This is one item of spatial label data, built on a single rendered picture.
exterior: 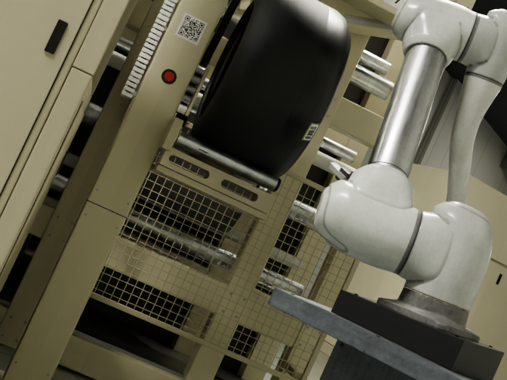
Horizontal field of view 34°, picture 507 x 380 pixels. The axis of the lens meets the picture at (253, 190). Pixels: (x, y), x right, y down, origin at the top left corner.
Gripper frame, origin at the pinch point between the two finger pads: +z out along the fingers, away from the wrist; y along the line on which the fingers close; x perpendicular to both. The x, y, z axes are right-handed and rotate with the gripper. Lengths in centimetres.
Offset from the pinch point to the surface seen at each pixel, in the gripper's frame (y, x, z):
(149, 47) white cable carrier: 3, -27, 63
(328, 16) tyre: -29.6, 8.1, 37.0
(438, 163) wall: 274, 809, 359
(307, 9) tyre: -29.2, 1.6, 40.3
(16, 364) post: 91, -59, 22
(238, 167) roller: 17.0, -11.1, 23.5
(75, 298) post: 69, -45, 26
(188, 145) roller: 17.6, -23.4, 34.5
